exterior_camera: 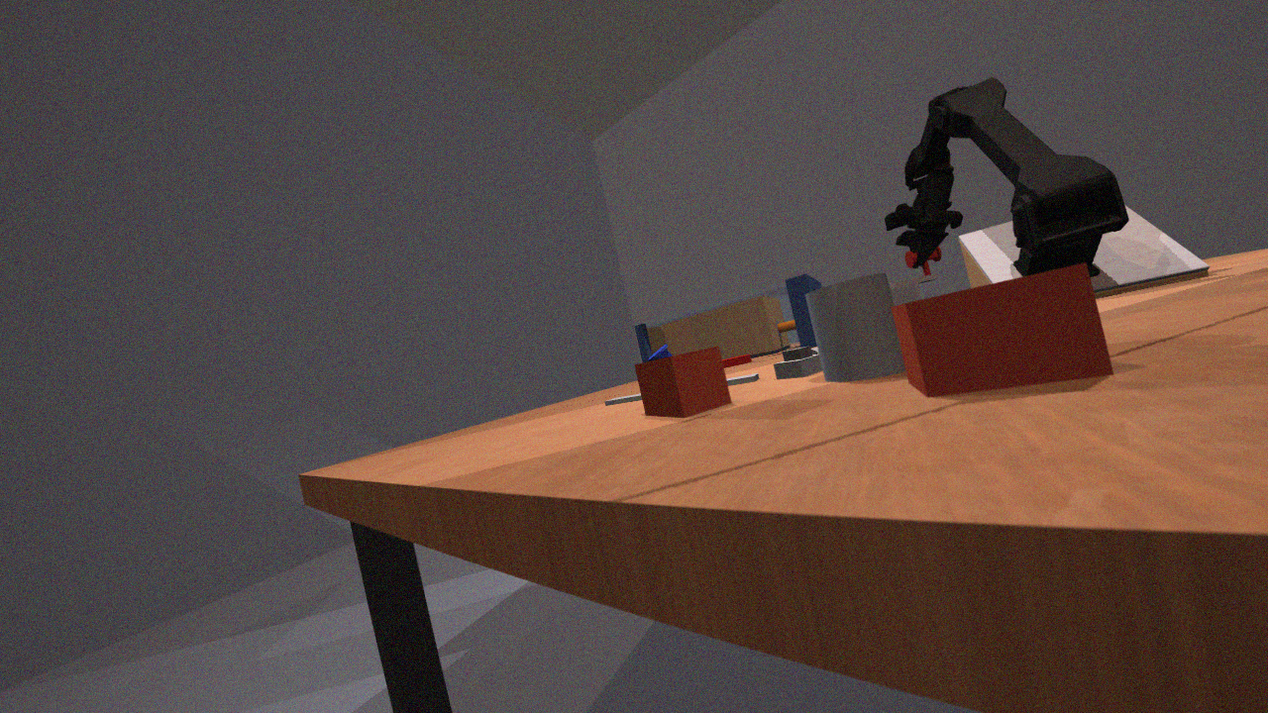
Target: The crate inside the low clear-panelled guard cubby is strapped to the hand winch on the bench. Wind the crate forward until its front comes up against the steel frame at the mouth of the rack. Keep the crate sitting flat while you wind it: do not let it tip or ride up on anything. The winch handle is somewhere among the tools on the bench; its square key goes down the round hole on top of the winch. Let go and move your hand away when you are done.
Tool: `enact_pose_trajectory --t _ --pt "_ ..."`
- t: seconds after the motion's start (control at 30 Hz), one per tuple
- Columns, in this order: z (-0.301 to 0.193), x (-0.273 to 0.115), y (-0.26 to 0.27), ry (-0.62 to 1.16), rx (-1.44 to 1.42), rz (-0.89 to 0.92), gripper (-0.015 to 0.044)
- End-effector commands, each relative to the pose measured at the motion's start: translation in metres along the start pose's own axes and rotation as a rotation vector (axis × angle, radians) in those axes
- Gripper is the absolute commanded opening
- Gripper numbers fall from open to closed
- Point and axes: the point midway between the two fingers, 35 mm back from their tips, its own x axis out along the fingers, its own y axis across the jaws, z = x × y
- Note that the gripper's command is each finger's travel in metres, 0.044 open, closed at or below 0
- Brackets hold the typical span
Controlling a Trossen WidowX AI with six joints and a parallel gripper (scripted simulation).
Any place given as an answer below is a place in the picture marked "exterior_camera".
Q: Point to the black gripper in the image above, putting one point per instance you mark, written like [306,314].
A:
[930,232]

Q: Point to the grey flat bar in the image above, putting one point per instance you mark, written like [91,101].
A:
[730,381]

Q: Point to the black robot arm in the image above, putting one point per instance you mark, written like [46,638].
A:
[1062,204]

